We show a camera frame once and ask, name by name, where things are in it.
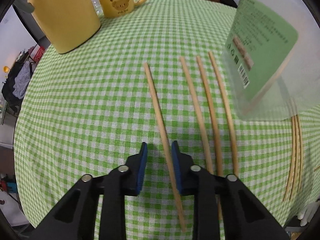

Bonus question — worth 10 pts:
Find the wooden chopstick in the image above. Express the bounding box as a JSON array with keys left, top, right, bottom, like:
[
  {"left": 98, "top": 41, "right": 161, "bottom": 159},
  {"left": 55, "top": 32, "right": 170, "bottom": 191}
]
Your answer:
[
  {"left": 208, "top": 51, "right": 239, "bottom": 176},
  {"left": 180, "top": 56, "right": 214, "bottom": 174},
  {"left": 143, "top": 62, "right": 187, "bottom": 232},
  {"left": 297, "top": 115, "right": 304, "bottom": 191},
  {"left": 283, "top": 116, "right": 296, "bottom": 201},
  {"left": 195, "top": 55, "right": 224, "bottom": 222},
  {"left": 289, "top": 115, "right": 299, "bottom": 200},
  {"left": 242, "top": 49, "right": 294, "bottom": 115}
]

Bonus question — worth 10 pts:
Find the white gloved hand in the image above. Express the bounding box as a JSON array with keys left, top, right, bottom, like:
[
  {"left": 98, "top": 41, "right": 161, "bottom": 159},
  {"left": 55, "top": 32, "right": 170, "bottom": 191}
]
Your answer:
[{"left": 297, "top": 201, "right": 319, "bottom": 226}]

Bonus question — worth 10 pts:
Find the green checkered tablecloth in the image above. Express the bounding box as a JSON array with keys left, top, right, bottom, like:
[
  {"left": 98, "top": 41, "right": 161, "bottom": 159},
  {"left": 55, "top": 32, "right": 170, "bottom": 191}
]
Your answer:
[{"left": 13, "top": 0, "right": 320, "bottom": 240}]

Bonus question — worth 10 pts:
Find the clear plastic container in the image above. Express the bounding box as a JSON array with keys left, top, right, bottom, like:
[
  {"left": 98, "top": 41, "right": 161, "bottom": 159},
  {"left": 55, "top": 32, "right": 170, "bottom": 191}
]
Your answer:
[{"left": 222, "top": 0, "right": 319, "bottom": 121}]

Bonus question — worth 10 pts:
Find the black folding chair with clothes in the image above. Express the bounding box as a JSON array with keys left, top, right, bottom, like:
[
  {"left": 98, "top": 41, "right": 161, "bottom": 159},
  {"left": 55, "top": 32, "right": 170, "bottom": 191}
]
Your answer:
[{"left": 2, "top": 51, "right": 34, "bottom": 114}]

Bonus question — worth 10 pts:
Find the red basket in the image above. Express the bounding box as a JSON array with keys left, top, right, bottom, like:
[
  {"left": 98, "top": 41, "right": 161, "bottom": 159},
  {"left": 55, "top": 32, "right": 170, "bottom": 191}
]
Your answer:
[{"left": 32, "top": 46, "right": 46, "bottom": 63}]

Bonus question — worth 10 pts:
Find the yellow bear mug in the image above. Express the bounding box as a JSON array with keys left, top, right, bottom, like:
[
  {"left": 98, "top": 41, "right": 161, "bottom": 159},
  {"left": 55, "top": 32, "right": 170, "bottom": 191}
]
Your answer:
[{"left": 99, "top": 0, "right": 147, "bottom": 18}]

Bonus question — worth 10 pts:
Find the yellow thermos jug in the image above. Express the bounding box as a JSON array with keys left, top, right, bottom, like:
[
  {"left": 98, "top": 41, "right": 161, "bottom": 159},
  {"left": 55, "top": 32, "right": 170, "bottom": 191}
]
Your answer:
[{"left": 14, "top": 0, "right": 101, "bottom": 54}]

